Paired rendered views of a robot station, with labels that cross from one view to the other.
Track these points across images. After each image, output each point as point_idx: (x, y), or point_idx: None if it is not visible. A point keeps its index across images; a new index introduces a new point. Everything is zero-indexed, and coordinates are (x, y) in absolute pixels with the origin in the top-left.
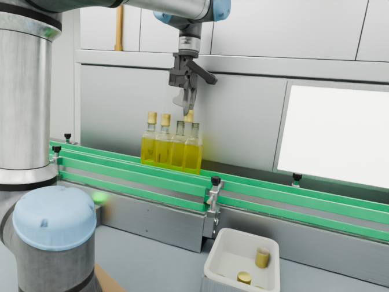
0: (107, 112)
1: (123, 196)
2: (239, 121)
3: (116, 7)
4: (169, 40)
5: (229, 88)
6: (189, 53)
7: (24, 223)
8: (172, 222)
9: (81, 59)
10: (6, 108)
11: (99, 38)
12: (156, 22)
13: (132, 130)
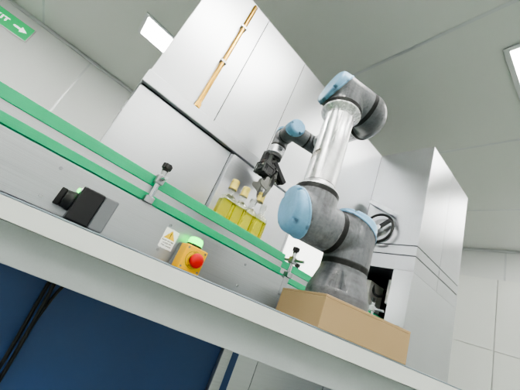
0: (152, 150)
1: (225, 246)
2: (269, 217)
3: (356, 138)
4: (240, 133)
5: (270, 191)
6: (280, 157)
7: (375, 224)
8: (261, 279)
9: (152, 83)
10: (343, 153)
11: (179, 81)
12: (235, 113)
13: (174, 184)
